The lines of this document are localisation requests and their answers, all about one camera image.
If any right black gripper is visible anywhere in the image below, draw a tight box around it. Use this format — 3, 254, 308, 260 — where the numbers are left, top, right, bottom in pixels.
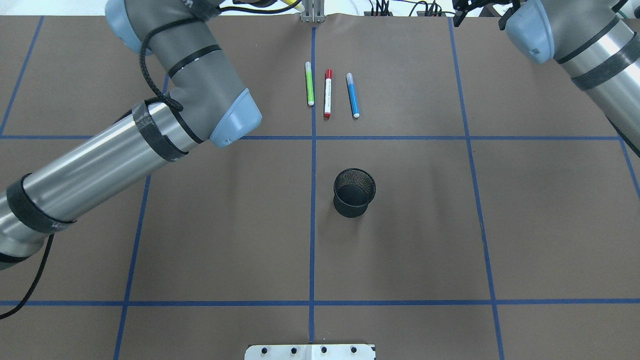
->
452, 0, 523, 28

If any blue highlighter pen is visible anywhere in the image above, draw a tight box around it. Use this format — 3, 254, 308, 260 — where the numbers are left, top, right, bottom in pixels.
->
345, 72, 361, 119

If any red whiteboard marker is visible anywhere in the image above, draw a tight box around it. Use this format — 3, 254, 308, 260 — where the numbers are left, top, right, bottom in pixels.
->
323, 68, 333, 119

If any yellow highlighter pen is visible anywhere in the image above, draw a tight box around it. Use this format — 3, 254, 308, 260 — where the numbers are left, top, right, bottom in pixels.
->
281, 0, 306, 13

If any green highlighter pen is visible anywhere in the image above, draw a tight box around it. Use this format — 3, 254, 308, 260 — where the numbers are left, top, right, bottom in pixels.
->
304, 61, 315, 107

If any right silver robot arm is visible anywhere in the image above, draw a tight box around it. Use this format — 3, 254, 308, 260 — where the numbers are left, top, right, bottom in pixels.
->
498, 0, 640, 154

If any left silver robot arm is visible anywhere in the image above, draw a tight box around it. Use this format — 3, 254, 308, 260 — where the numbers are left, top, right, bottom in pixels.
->
0, 0, 263, 269

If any brown table mat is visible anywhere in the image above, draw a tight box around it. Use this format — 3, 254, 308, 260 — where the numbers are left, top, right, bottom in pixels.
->
1, 14, 639, 360

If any black mesh pen cup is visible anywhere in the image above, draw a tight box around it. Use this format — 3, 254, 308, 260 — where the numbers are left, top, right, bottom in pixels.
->
333, 168, 377, 219

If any aluminium frame post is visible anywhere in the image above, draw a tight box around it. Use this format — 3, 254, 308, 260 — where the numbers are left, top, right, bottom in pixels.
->
300, 0, 326, 24

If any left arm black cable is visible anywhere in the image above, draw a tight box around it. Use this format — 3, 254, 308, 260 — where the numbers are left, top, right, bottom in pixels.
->
0, 0, 281, 321

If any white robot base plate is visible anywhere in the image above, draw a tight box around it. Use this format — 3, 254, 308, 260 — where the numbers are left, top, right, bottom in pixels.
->
244, 343, 377, 360

